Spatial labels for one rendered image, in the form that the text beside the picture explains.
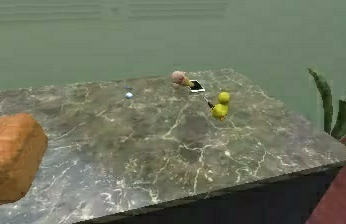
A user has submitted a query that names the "marble top kitchen counter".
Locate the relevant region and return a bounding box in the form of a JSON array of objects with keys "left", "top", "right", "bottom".
[{"left": 0, "top": 68, "right": 346, "bottom": 224}]

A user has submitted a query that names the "yellow duck shaped bottle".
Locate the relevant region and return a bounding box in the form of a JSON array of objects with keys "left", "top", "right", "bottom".
[{"left": 210, "top": 91, "right": 231, "bottom": 122}]

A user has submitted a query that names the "pink and yellow scrub brush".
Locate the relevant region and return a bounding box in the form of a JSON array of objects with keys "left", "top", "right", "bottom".
[{"left": 171, "top": 70, "right": 195, "bottom": 89}]

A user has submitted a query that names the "brown bread loaf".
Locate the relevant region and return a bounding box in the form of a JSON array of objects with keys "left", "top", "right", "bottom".
[{"left": 0, "top": 112, "right": 49, "bottom": 208}]

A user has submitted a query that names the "small black handled knife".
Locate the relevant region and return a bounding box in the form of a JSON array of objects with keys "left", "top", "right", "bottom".
[{"left": 203, "top": 95, "right": 215, "bottom": 110}]

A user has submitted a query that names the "green house plant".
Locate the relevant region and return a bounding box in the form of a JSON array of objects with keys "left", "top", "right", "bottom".
[{"left": 307, "top": 64, "right": 346, "bottom": 141}]

